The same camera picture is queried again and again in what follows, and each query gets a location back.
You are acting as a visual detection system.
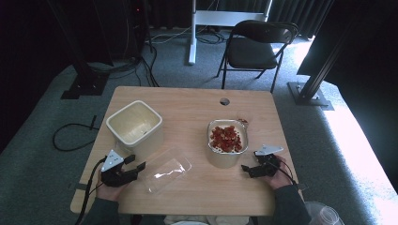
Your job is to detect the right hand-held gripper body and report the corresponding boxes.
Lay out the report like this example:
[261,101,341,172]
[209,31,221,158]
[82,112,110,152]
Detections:
[253,143,284,178]

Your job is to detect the person's left hand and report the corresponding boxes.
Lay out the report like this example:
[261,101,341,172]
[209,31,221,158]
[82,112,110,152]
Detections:
[95,170,130,203]

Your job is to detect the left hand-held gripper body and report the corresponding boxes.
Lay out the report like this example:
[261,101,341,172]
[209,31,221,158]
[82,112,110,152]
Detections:
[99,149,139,188]

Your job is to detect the person's right hand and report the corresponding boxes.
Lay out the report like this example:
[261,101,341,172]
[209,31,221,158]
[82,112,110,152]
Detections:
[261,155,294,191]

